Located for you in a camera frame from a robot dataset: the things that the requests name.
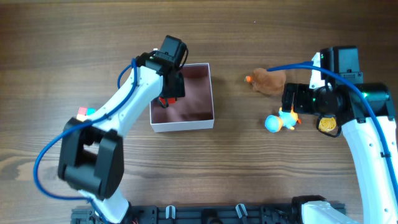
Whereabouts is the red toy fire truck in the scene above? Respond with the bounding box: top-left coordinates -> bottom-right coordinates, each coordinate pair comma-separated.
157,97 -> 177,108

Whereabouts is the colourful two-by-two puzzle cube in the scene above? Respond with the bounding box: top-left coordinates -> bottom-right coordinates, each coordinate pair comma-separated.
76,107 -> 96,121

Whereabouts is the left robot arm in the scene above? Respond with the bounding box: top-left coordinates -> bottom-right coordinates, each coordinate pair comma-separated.
58,35 -> 188,223

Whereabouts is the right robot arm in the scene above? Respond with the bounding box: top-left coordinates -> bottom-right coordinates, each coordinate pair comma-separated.
279,46 -> 397,223

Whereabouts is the brown plush toy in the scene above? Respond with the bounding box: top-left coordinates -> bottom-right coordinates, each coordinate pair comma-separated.
244,68 -> 287,95

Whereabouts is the pink white open box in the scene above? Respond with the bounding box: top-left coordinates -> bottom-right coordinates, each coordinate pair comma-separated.
150,63 -> 215,133

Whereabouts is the yellow round token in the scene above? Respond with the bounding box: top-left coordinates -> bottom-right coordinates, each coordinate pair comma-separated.
318,117 -> 336,133

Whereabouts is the blue orange toy figure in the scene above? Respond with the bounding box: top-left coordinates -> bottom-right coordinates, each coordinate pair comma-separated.
264,108 -> 302,133

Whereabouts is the left blue cable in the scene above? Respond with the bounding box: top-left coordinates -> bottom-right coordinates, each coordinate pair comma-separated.
32,57 -> 139,224

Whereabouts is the blue cable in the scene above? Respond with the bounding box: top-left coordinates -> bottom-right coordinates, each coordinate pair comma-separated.
32,57 -> 139,224
266,60 -> 398,200

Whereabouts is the right blue cable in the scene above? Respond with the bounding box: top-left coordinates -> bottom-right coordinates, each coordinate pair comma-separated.
266,60 -> 398,200

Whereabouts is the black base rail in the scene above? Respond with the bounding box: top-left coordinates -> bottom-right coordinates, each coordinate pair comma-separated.
70,202 -> 346,224

